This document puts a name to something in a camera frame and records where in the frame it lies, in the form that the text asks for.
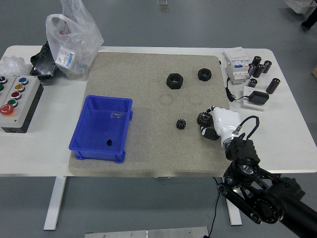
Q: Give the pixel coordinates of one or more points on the small black gear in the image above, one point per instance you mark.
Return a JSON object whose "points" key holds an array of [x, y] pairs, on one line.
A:
{"points": [[181, 124]]}

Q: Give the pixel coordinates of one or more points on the blue plastic bin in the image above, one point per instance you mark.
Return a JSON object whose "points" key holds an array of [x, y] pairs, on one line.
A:
{"points": [[94, 129]]}

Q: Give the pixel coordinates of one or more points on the tiny black part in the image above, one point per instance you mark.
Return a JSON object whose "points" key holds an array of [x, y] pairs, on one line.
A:
{"points": [[109, 142]]}

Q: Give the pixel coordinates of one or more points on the grey-brown mat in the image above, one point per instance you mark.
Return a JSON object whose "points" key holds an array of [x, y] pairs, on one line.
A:
{"points": [[148, 111]]}

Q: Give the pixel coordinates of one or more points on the clear plastic bag red print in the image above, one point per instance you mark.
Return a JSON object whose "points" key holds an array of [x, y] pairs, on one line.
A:
{"points": [[74, 44]]}

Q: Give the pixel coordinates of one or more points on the grey box with emergency stop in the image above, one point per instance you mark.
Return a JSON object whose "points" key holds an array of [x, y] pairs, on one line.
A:
{"points": [[27, 99]]}

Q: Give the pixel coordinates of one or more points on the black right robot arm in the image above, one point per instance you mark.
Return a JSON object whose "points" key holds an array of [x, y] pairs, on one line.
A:
{"points": [[242, 148]]}

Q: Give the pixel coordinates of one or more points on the large black gear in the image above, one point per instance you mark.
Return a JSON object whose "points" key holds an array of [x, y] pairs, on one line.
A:
{"points": [[203, 118]]}

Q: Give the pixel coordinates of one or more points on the white flat block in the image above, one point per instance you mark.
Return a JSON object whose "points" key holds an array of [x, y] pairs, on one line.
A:
{"points": [[247, 104]]}

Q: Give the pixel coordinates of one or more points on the white table leg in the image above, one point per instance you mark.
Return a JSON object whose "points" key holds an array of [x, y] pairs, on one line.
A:
{"points": [[235, 215], [54, 203]]}

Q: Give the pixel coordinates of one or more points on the cardboard box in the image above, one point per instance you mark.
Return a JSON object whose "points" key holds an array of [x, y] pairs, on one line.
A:
{"points": [[314, 71]]}

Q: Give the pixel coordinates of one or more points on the silver metal plate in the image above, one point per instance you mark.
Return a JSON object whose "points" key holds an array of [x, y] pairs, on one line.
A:
{"points": [[148, 234]]}

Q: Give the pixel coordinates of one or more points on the black case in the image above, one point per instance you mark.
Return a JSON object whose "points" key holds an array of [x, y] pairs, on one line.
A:
{"points": [[42, 65]]}

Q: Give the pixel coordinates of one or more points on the black power adapter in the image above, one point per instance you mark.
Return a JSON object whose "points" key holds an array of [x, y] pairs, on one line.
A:
{"points": [[258, 97]]}

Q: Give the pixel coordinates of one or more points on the white circuit breaker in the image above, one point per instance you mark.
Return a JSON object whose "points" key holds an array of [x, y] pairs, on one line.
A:
{"points": [[235, 74]]}

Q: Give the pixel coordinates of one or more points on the floor outlet cover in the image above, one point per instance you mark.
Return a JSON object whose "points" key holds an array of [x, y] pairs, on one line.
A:
{"points": [[163, 8]]}

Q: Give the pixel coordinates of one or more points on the small black hex nut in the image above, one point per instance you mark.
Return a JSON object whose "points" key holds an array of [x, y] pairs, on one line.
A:
{"points": [[204, 75]]}

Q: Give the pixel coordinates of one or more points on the large black hex nut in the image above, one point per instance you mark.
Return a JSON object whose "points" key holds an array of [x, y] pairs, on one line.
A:
{"points": [[174, 81]]}

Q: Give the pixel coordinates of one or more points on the crumpled clear plastic wrap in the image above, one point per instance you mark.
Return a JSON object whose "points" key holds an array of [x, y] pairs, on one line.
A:
{"points": [[11, 64]]}

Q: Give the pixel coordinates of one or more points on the large black cylindrical capacitor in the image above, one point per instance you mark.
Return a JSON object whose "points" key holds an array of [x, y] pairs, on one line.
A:
{"points": [[273, 86]]}

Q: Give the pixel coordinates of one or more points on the small clear plastic pouch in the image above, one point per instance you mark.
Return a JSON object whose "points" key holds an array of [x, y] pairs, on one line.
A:
{"points": [[116, 115]]}

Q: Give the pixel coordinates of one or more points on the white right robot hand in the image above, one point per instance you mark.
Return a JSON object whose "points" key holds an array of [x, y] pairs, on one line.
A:
{"points": [[226, 121]]}

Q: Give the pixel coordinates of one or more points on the grey push-button box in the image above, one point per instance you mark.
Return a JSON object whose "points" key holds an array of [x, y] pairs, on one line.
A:
{"points": [[2, 79]]}

